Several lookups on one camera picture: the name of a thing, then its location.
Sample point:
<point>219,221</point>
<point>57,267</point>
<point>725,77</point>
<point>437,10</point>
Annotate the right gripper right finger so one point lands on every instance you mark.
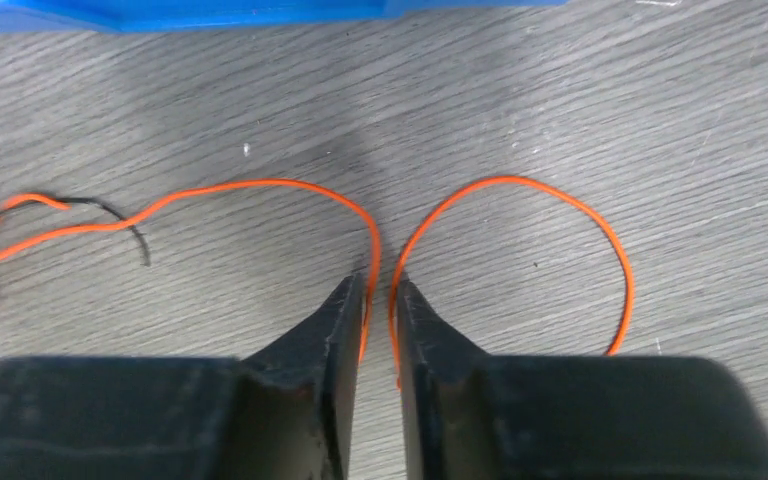
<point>469,414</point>

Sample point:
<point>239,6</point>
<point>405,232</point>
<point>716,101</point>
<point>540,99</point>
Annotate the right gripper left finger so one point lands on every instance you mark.
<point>285,412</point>

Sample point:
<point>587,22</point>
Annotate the blue plastic bin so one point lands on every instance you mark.
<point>140,16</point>

